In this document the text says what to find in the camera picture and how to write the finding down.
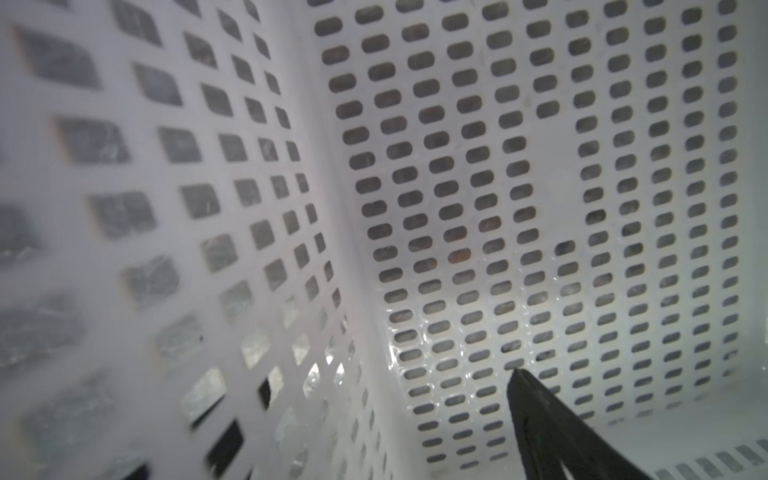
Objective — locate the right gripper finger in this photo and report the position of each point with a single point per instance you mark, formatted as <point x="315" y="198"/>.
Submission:
<point x="553" y="442"/>

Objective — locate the white perforated plastic basket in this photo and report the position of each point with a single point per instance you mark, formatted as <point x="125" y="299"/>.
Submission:
<point x="315" y="239"/>

